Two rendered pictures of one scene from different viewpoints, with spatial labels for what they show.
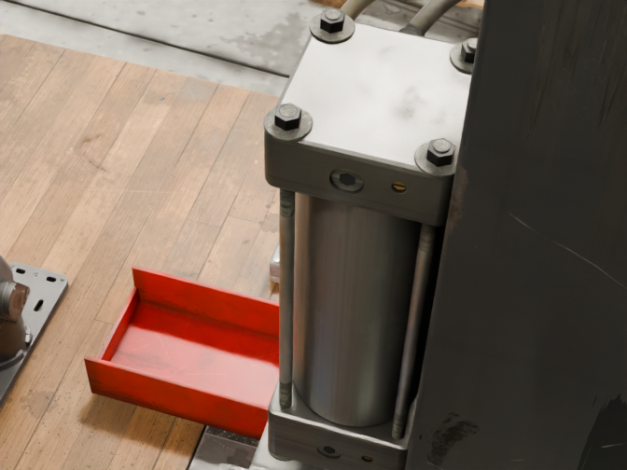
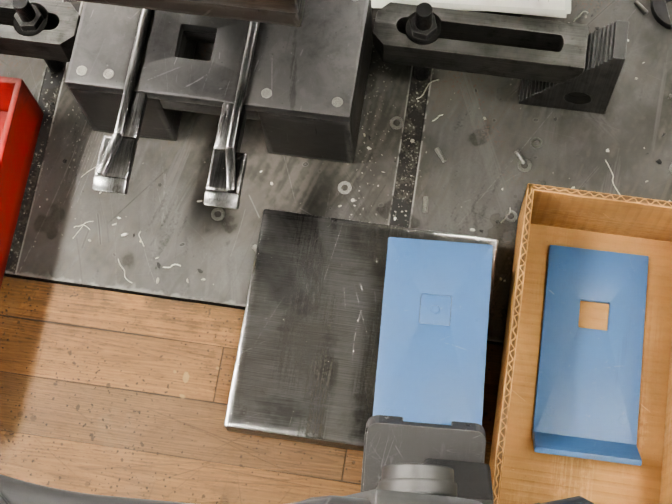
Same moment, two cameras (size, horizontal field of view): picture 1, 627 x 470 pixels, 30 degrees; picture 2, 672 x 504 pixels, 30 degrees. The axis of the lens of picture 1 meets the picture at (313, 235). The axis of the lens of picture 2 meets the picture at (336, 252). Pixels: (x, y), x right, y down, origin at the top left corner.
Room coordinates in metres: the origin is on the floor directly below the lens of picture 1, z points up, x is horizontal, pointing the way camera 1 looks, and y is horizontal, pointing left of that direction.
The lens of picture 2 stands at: (0.33, 0.40, 1.76)
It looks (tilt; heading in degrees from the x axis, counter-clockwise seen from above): 72 degrees down; 271
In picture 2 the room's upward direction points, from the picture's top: 8 degrees counter-clockwise
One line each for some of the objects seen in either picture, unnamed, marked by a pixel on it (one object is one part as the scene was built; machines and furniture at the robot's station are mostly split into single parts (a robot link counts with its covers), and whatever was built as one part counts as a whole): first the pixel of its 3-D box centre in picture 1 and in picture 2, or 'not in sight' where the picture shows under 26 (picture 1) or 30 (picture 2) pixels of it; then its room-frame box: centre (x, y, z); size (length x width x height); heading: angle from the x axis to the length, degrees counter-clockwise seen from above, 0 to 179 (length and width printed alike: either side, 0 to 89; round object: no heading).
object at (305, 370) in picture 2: not in sight; (364, 334); (0.33, 0.18, 0.91); 0.17 x 0.16 x 0.02; 165
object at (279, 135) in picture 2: not in sight; (227, 65); (0.40, -0.03, 0.94); 0.20 x 0.10 x 0.07; 165
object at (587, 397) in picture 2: not in sight; (593, 350); (0.17, 0.21, 0.92); 0.15 x 0.07 x 0.03; 75
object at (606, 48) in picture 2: not in sight; (571, 64); (0.15, 0.01, 0.95); 0.06 x 0.03 x 0.09; 165
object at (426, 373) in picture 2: not in sight; (432, 347); (0.28, 0.21, 0.98); 0.15 x 0.07 x 0.03; 78
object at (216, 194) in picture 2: not in sight; (230, 156); (0.40, 0.06, 0.98); 0.07 x 0.02 x 0.01; 75
